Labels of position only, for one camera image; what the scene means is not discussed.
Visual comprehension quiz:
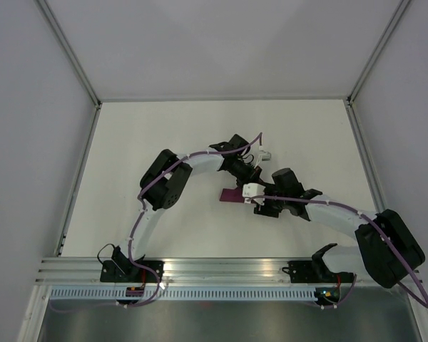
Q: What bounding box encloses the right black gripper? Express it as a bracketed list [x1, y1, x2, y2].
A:
[253, 181, 288, 219]

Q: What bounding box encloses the purple cloth napkin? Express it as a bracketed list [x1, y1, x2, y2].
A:
[219, 187, 245, 203]

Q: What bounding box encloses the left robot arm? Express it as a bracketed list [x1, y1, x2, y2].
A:
[109, 133, 263, 282]

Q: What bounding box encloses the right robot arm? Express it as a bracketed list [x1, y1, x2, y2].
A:
[242, 168, 426, 289]

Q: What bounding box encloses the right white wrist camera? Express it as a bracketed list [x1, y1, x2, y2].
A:
[242, 183, 265, 205]

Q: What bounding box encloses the aluminium mounting rail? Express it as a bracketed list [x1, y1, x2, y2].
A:
[35, 258, 424, 286]

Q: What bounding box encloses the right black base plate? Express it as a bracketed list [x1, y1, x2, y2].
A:
[281, 259, 354, 284]

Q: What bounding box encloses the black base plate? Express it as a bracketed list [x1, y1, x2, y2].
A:
[100, 259, 164, 284]
[281, 259, 354, 284]

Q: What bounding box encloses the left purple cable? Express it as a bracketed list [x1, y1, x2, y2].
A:
[49, 132, 263, 314]

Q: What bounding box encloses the purple cable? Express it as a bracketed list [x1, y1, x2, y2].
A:
[49, 132, 263, 314]
[249, 194, 428, 310]

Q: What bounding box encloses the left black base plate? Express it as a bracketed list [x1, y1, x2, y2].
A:
[100, 259, 164, 284]

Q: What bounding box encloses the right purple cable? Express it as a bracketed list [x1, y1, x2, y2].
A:
[249, 194, 428, 310]

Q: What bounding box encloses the slotted white cable duct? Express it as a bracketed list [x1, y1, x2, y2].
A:
[50, 286, 316, 301]

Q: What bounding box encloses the right aluminium frame post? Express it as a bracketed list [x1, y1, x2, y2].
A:
[345, 0, 413, 106]

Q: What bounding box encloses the aluminium frame post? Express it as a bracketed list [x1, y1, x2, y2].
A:
[35, 0, 103, 108]
[345, 0, 413, 106]

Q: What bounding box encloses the left aluminium frame post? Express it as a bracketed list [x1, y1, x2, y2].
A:
[35, 0, 103, 108]

